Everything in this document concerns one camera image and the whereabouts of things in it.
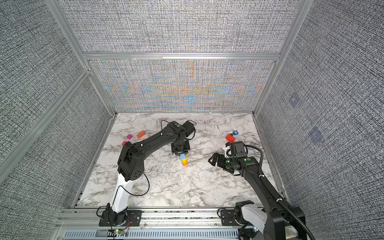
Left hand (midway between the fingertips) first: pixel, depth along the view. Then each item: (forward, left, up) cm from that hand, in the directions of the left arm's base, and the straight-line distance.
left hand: (186, 154), depth 89 cm
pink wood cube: (+14, +42, -6) cm, 44 cm away
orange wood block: (-3, +1, -7) cm, 7 cm away
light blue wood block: (-2, +2, +2) cm, 4 cm away
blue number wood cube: (+19, -36, -5) cm, 41 cm away
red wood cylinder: (+14, -31, -5) cm, 35 cm away
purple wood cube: (+20, +39, -7) cm, 45 cm away
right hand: (-7, -16, +3) cm, 18 cm away
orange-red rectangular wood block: (+22, +32, -7) cm, 40 cm away
